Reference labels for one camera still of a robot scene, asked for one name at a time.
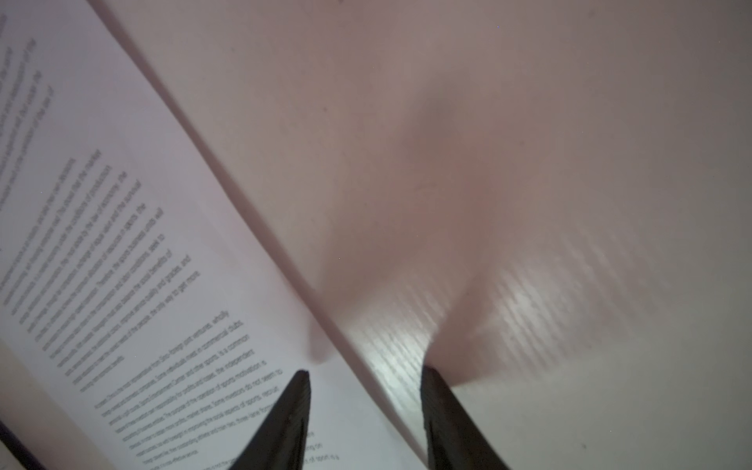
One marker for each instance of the black file folder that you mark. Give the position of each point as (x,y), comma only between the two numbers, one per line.
(14,454)

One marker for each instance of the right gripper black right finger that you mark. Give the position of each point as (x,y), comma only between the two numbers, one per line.
(454,442)

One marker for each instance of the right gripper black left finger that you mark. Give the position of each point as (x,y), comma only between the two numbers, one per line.
(280,442)

